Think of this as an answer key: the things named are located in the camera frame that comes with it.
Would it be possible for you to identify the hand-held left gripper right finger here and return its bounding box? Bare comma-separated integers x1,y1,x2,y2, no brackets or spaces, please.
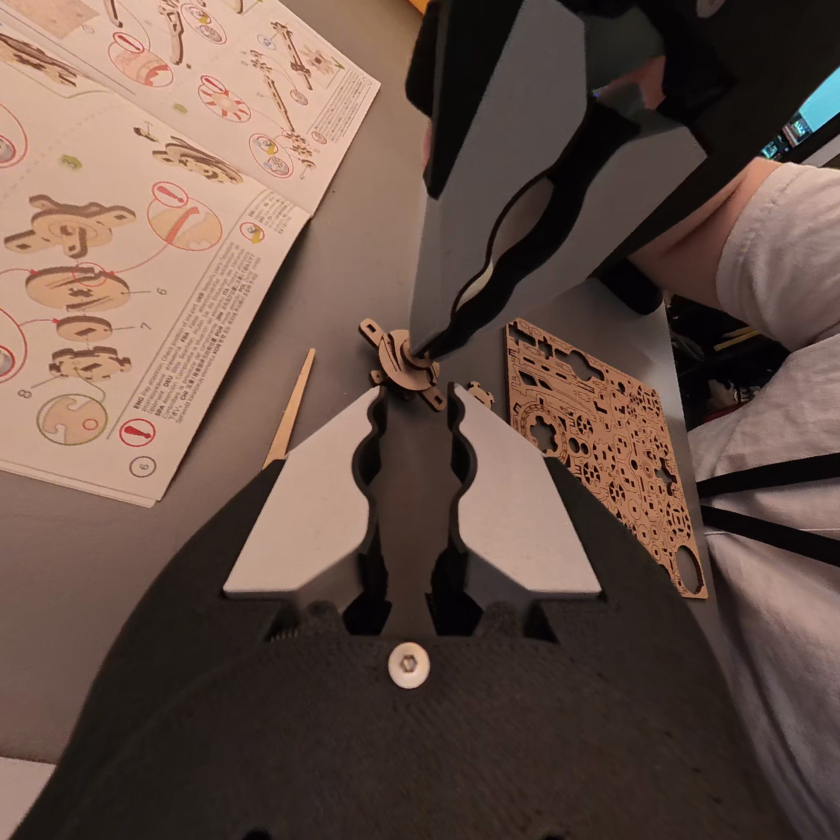
427,384,603,636

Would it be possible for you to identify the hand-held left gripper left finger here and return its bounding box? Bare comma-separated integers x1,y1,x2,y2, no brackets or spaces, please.
222,386,395,636

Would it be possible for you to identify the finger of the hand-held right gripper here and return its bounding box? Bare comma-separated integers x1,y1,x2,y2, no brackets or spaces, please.
408,0,589,352
422,104,710,362

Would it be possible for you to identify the wooden model assembly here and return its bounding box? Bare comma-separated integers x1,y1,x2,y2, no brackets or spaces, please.
358,318,442,414

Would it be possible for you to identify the laser-cut wooden parts sheet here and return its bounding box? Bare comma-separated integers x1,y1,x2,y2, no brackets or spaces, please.
504,318,711,600

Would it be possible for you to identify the tapered wooden stick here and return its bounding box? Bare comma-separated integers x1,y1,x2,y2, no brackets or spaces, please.
262,348,316,471

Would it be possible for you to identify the illustrated instruction booklet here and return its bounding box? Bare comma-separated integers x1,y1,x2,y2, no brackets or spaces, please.
0,0,382,508

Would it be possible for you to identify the black strap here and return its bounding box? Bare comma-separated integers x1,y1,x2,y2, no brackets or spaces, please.
694,451,840,567

